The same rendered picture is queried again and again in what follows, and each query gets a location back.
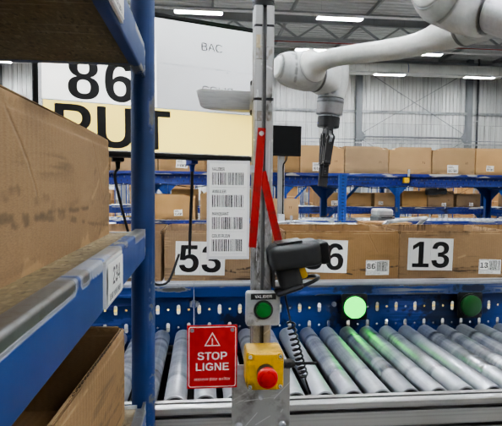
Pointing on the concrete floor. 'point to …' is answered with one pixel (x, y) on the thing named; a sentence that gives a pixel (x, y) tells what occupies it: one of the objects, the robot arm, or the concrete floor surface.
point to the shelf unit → (22, 363)
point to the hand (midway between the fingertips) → (323, 176)
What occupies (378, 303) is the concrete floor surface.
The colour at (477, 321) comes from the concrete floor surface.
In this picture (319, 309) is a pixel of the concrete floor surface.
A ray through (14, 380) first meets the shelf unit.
